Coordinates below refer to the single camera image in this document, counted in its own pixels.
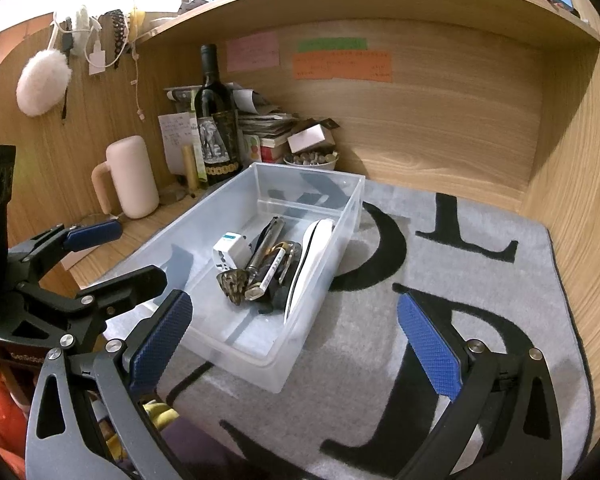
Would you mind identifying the round glass lens mirror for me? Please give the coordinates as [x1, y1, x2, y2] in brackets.
[159, 183, 190, 206]

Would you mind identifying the dark wine bottle elephant label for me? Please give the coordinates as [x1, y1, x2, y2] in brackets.
[194, 44, 242, 184]

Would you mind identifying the pink sticky note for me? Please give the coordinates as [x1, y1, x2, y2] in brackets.
[226, 32, 279, 73]

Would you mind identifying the grey rug with black letters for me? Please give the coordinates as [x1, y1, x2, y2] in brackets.
[94, 179, 596, 480]

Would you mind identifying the stack of books and papers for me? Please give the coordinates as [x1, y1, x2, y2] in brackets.
[228, 82, 300, 165]

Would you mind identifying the small black gadget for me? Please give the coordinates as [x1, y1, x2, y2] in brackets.
[270, 255, 300, 311]

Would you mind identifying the white fluffy puff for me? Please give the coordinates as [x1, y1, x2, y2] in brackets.
[16, 49, 72, 117]

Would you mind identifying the white charger with cable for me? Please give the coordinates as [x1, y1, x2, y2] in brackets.
[51, 6, 131, 76]

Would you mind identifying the green sticky note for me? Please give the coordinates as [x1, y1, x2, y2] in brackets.
[297, 37, 367, 53]

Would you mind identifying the white handheld device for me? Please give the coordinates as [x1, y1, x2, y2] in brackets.
[284, 218, 335, 322]

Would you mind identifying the orange sleeve forearm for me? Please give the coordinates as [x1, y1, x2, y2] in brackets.
[0, 371, 27, 479]

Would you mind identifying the white bowl of trinkets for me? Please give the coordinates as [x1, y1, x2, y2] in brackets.
[283, 151, 339, 170]

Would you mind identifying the white handwritten paper note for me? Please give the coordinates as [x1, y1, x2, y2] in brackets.
[158, 112, 193, 176]

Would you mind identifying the orange sticky note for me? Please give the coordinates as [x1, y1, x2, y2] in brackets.
[292, 50, 392, 82]

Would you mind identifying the silver metal pen tube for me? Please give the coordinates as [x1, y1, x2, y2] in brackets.
[246, 217, 285, 275]

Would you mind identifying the dark patterned cone cup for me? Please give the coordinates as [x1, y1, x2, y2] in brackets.
[216, 269, 249, 306]

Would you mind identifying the wooden upper shelf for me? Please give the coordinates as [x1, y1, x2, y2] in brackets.
[139, 0, 600, 50]

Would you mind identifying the white plug adapter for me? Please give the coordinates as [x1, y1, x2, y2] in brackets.
[212, 232, 252, 272]

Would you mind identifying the clear plastic storage bin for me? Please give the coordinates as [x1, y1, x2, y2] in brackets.
[102, 164, 365, 393]

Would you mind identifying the white small cardboard box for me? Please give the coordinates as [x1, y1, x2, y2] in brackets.
[287, 124, 336, 154]

